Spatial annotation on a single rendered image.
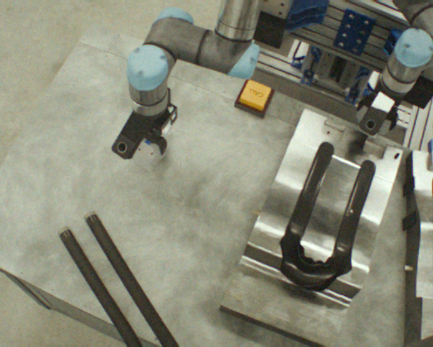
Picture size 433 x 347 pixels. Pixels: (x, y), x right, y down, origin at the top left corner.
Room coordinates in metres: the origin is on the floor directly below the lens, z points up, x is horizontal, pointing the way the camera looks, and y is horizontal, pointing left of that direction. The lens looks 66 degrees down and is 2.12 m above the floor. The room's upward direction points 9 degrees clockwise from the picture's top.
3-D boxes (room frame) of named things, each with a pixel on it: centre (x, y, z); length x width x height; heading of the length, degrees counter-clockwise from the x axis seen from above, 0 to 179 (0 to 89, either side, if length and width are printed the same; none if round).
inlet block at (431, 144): (0.72, -0.53, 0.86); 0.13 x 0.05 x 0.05; 2
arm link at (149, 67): (0.61, 0.16, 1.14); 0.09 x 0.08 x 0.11; 169
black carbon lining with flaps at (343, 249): (0.47, -0.25, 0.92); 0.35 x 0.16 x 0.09; 165
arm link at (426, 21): (0.83, -0.43, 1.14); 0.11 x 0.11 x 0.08; 35
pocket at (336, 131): (0.69, -0.25, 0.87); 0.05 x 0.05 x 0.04; 75
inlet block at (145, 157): (0.62, 0.15, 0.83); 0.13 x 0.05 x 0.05; 156
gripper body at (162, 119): (0.61, 0.16, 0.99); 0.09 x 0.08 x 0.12; 155
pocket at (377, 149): (0.67, -0.35, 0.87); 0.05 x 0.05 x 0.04; 75
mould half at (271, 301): (0.46, -0.24, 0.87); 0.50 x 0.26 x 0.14; 165
